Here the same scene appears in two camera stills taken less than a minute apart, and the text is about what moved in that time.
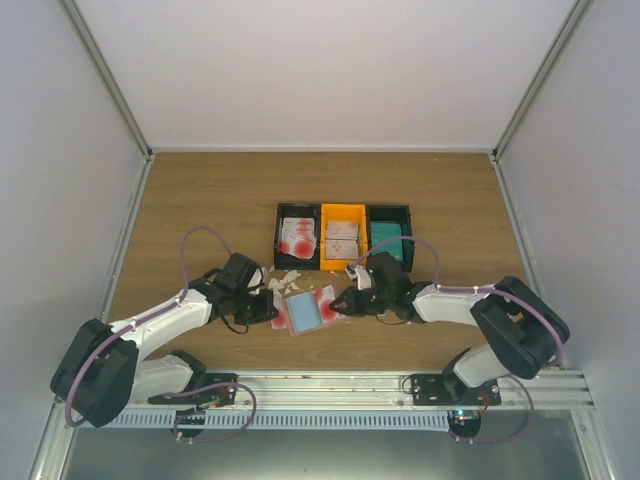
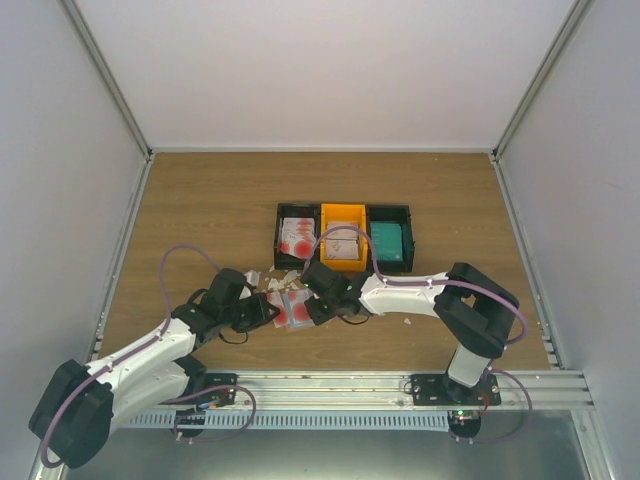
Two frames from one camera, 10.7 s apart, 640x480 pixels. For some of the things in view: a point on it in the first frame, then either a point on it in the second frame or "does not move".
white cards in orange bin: x=342 y=240 does not move
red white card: x=279 y=322 does not move
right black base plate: x=437 y=390 does not move
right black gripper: x=354 y=307 to x=317 y=315
